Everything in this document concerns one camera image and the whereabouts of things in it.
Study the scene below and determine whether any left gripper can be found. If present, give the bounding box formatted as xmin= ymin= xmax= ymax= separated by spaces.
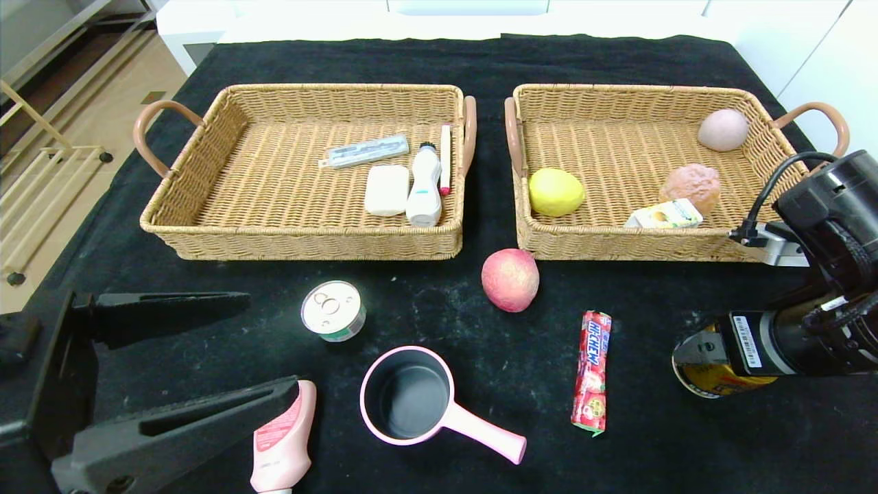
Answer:
xmin=0 ymin=288 xmax=289 ymax=494

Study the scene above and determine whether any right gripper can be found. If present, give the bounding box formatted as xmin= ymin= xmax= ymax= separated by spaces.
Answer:
xmin=673 ymin=310 xmax=828 ymax=376

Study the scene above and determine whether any golden drink can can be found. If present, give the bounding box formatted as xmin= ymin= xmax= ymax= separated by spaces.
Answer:
xmin=672 ymin=343 xmax=779 ymax=400

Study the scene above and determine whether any red Hi-Chew candy pack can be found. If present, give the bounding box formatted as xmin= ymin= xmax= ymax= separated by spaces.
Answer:
xmin=571 ymin=310 xmax=613 ymax=438

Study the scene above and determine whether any pink lotion bottle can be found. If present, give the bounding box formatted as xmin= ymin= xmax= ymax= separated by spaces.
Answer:
xmin=250 ymin=379 xmax=318 ymax=494

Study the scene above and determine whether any pink red peach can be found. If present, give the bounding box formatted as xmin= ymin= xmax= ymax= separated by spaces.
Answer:
xmin=481 ymin=248 xmax=541 ymax=314

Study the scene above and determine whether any small juice carton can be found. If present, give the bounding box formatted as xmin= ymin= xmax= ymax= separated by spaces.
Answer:
xmin=624 ymin=198 xmax=704 ymax=229

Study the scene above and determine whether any small tin can green label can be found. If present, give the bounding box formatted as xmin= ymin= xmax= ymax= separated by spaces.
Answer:
xmin=300 ymin=280 xmax=367 ymax=343

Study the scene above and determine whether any lumpy orange brown bread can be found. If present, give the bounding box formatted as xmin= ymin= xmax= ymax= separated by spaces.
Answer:
xmin=659 ymin=163 xmax=722 ymax=215

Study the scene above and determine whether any yellow lemon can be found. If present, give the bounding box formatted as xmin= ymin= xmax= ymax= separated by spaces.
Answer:
xmin=528 ymin=167 xmax=586 ymax=217

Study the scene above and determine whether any pale pink egg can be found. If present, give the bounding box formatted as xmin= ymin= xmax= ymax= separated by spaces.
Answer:
xmin=698 ymin=108 xmax=750 ymax=152

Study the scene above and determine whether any pink saucepan with dark inside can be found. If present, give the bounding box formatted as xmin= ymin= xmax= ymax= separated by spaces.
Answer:
xmin=359 ymin=345 xmax=528 ymax=466

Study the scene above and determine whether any white soap bar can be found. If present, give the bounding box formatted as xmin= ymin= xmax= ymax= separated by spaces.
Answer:
xmin=364 ymin=164 xmax=411 ymax=217

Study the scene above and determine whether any toothpaste tube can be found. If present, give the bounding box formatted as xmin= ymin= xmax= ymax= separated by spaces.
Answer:
xmin=318 ymin=134 xmax=410 ymax=169

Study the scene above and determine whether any small white bottle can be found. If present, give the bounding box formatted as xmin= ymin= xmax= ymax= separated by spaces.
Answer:
xmin=405 ymin=141 xmax=443 ymax=228

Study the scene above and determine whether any white pen with pink tip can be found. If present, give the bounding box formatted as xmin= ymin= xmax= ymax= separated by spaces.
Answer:
xmin=440 ymin=123 xmax=452 ymax=196

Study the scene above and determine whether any grey metal shelf unit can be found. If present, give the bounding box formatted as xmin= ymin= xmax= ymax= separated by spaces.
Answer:
xmin=0 ymin=0 xmax=158 ymax=90

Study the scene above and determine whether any white low cabinet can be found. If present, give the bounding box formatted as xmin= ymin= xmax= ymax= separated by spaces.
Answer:
xmin=156 ymin=0 xmax=741 ymax=76

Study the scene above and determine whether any black right camera cable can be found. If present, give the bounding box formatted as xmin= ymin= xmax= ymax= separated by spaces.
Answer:
xmin=744 ymin=151 xmax=839 ymax=241

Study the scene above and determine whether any wicker basket with brown handles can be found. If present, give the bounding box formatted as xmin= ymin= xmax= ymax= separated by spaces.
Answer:
xmin=504 ymin=83 xmax=851 ymax=263
xmin=132 ymin=83 xmax=478 ymax=261

